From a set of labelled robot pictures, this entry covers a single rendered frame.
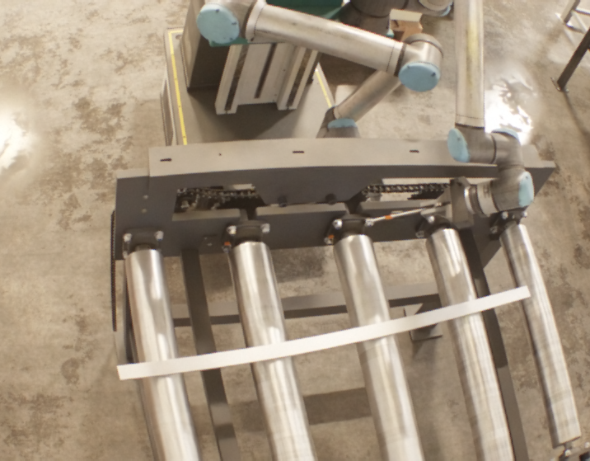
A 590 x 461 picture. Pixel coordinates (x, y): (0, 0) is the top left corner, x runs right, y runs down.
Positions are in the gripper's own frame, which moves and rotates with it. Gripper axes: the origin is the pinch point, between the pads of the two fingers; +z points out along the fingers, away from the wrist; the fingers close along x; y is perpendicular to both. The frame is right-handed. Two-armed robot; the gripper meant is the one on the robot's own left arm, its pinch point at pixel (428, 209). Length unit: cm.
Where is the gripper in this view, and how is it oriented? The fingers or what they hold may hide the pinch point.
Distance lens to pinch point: 210.0
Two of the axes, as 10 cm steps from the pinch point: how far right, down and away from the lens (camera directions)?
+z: -8.4, 1.7, 5.2
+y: -5.4, -2.9, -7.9
